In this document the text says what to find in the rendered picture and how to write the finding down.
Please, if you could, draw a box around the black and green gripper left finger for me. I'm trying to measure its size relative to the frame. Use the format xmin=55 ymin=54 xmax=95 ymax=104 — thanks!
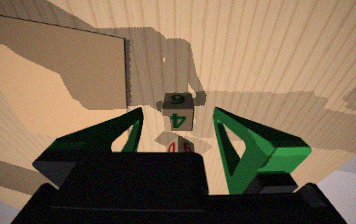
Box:
xmin=47 ymin=107 xmax=144 ymax=152

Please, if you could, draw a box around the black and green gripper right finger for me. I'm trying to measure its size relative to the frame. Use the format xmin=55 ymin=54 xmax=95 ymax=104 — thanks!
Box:
xmin=213 ymin=107 xmax=312 ymax=194

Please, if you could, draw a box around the tan flat mat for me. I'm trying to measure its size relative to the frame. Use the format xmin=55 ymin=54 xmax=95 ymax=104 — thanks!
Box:
xmin=0 ymin=15 xmax=128 ymax=137

